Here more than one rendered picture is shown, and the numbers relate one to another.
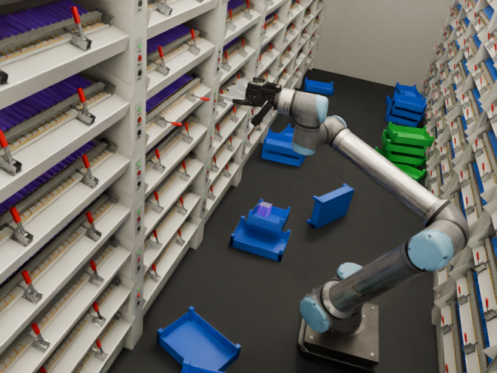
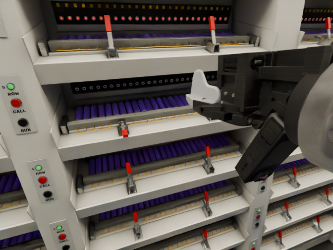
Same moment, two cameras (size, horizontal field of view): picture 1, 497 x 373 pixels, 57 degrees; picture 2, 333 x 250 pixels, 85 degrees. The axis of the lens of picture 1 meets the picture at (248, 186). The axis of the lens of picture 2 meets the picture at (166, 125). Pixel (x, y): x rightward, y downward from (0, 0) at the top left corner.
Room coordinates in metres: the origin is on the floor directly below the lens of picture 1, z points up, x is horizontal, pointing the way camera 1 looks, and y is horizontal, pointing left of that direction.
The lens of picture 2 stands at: (1.33, -0.12, 1.12)
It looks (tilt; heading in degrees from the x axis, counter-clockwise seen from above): 20 degrees down; 61
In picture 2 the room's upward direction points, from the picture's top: 3 degrees counter-clockwise
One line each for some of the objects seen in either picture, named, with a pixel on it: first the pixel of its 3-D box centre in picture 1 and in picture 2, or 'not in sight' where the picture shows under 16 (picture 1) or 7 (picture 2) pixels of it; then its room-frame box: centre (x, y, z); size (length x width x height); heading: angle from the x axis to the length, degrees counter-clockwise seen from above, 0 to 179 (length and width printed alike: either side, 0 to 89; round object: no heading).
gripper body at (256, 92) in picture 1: (263, 94); (271, 92); (1.53, 0.00, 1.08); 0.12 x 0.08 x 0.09; 78
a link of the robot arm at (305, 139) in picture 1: (307, 135); not in sight; (1.50, -0.18, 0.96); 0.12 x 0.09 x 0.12; 138
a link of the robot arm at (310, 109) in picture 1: (309, 107); not in sight; (1.49, -0.17, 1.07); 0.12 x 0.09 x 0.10; 78
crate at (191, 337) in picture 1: (198, 344); not in sight; (1.25, 0.10, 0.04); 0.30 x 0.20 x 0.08; 55
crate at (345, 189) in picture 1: (330, 205); not in sight; (2.37, -0.53, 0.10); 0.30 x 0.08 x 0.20; 135
